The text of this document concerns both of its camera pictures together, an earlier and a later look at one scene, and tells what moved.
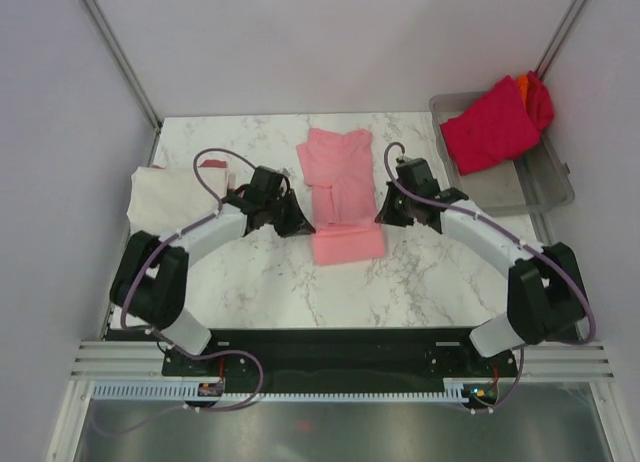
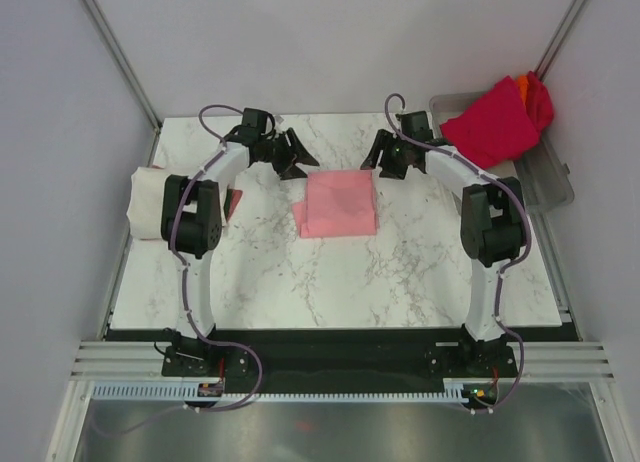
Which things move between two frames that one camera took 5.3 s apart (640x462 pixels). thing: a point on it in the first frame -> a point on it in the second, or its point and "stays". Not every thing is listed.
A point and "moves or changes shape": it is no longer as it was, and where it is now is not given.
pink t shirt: [339, 168] moves or changes shape
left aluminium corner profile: [122, 61] stays
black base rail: [457, 356] stays
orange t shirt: [524, 86] stays
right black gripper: [387, 216] -> [384, 141]
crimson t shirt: [498, 128] stays
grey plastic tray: [536, 179] stays
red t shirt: [540, 102] stays
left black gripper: [297, 224] -> [295, 155]
